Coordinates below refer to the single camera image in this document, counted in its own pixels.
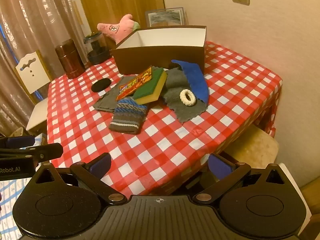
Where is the striped knitted sock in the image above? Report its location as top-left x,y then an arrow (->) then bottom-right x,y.
109,97 -> 149,136

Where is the sheer curtain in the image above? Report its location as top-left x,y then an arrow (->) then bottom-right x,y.
0,0 -> 87,140

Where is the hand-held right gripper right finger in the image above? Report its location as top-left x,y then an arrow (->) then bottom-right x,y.
193,153 -> 285,204

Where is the glass jar with green lid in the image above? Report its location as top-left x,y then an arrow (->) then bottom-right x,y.
83,32 -> 108,55

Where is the brown cardboard box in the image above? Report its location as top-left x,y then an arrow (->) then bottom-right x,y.
111,25 -> 208,75

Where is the dark grey cloth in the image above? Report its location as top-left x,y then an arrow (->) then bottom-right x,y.
93,79 -> 140,112

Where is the black bowl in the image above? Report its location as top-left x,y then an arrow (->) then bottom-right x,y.
87,49 -> 111,65

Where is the red checkered tablecloth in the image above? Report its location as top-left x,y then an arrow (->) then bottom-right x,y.
46,41 -> 283,196

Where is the light grey cloth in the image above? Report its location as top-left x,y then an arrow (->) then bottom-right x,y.
162,67 -> 209,124

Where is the colourful packet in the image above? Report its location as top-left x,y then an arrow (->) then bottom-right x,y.
116,65 -> 154,102

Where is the white scrunchie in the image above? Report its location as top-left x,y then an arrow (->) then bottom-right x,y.
179,89 -> 197,106

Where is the framed picture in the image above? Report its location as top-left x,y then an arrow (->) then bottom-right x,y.
145,7 -> 188,28

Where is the beige cushioned stool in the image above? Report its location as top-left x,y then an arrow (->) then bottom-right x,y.
223,123 -> 279,166

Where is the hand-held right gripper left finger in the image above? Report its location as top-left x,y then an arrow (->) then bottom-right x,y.
33,152 -> 128,204

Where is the white wooden chair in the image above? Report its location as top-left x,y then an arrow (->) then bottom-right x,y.
15,50 -> 53,132

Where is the brown cylindrical canister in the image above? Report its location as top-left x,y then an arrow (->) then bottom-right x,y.
55,38 -> 86,79

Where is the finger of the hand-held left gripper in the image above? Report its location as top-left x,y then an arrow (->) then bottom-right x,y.
0,143 -> 64,161
0,135 -> 36,150

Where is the pink plush toy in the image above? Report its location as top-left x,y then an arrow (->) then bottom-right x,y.
97,14 -> 141,43

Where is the green and yellow sponge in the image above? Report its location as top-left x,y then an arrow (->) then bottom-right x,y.
132,68 -> 168,105

